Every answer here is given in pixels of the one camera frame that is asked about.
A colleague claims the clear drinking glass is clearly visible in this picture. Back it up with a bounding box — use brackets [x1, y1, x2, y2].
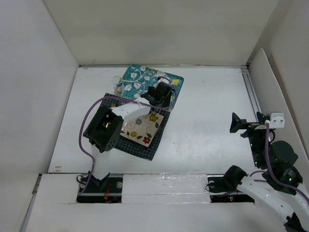
[112, 76, 125, 97]

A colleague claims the aluminium frame rail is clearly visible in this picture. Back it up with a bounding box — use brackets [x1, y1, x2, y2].
[240, 65, 262, 120]

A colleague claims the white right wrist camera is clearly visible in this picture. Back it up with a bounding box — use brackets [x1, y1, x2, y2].
[269, 112, 285, 129]

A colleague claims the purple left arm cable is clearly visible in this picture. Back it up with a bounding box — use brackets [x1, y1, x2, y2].
[77, 76, 176, 196]

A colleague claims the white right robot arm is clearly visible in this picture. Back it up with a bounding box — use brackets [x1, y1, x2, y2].
[223, 112, 309, 232]

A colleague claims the square floral plate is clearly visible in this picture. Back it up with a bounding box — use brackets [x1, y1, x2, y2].
[120, 113, 164, 147]

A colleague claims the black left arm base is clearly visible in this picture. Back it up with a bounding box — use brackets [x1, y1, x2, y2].
[76, 174, 123, 203]

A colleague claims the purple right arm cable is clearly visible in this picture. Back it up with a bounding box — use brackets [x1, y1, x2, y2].
[250, 122, 309, 203]

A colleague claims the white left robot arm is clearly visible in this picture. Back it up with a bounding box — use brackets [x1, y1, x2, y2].
[84, 77, 177, 190]

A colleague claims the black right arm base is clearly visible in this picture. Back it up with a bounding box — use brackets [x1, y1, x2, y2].
[205, 176, 255, 203]

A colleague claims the teal floral tray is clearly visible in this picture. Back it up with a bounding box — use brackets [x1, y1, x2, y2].
[122, 64, 184, 100]

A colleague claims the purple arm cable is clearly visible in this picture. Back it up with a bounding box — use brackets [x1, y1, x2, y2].
[250, 122, 309, 203]
[77, 76, 176, 196]

